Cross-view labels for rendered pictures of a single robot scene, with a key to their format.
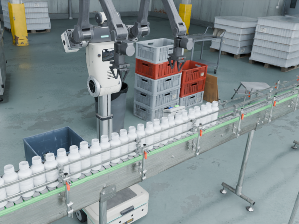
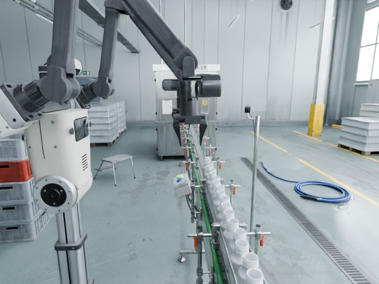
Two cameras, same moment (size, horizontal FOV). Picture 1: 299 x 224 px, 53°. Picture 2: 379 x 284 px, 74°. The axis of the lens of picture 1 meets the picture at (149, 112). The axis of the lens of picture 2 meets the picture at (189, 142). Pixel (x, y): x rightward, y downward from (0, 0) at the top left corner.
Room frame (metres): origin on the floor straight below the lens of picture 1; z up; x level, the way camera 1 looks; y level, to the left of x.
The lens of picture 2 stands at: (1.07, 0.79, 1.58)
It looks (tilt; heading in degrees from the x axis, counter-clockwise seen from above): 12 degrees down; 309
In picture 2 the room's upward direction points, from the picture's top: straight up
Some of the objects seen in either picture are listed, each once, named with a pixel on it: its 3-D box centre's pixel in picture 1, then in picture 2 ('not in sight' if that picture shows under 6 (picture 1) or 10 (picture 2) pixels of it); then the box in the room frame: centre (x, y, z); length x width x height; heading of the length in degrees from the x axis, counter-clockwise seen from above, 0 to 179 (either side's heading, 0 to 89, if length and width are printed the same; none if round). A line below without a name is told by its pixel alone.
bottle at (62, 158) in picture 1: (62, 165); not in sight; (1.19, 0.40, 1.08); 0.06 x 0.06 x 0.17
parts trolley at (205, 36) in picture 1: (198, 52); not in sight; (6.53, -0.99, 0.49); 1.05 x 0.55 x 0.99; 131
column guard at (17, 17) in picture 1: (18, 24); not in sight; (8.37, 3.74, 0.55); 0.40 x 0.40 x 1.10; 41
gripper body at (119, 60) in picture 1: (119, 59); (189, 109); (1.57, 0.18, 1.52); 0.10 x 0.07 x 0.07; 41
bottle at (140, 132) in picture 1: (139, 138); (225, 224); (1.50, 0.05, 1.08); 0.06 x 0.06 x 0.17
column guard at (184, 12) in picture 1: (184, 19); not in sight; (11.80, -1.10, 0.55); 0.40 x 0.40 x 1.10; 41
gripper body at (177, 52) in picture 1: (177, 52); (182, 104); (1.87, -0.15, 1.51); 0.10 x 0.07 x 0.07; 41
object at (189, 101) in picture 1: (183, 96); not in sight; (4.75, -0.56, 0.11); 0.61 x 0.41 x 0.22; 134
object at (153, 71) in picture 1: (159, 65); (18, 163); (4.22, -0.10, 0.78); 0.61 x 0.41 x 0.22; 138
